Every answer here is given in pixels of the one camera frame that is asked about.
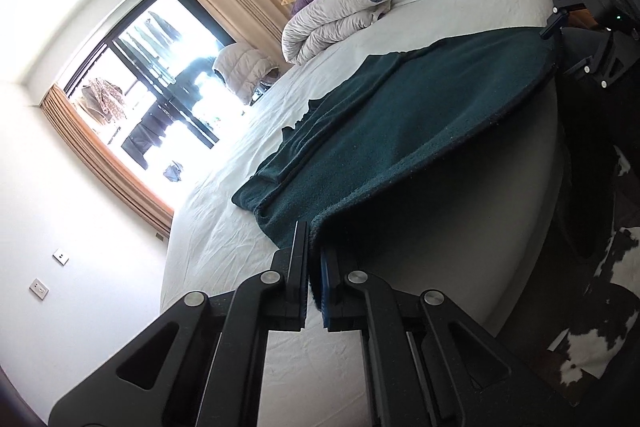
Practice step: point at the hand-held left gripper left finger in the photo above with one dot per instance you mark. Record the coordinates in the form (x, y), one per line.
(300, 267)

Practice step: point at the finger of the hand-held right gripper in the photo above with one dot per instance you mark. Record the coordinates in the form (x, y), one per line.
(554, 24)
(595, 62)

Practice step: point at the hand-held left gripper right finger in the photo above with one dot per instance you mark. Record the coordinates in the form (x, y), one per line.
(328, 292)

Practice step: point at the dark green blanket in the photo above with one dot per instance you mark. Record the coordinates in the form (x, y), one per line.
(400, 117)

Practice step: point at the row of hanging dark clothes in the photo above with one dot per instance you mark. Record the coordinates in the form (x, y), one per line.
(150, 132)

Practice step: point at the bed with white sheet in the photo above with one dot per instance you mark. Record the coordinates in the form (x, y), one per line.
(210, 237)

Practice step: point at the small dark hanging garment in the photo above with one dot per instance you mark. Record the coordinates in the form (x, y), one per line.
(172, 171)

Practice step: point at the black and white cowhide rug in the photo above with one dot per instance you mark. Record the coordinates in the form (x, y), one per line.
(617, 257)

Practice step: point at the beige puffer jacket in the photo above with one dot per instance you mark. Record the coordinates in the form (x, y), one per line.
(245, 69)

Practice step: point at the folded grey duvet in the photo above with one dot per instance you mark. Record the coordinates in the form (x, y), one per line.
(325, 17)

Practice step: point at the patterned hanging garment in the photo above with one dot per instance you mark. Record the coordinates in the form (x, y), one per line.
(102, 97)

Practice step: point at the black framed glass door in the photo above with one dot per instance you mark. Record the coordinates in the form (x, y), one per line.
(120, 19)

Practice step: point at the white wall socket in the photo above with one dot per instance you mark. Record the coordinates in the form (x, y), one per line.
(39, 289)
(61, 256)

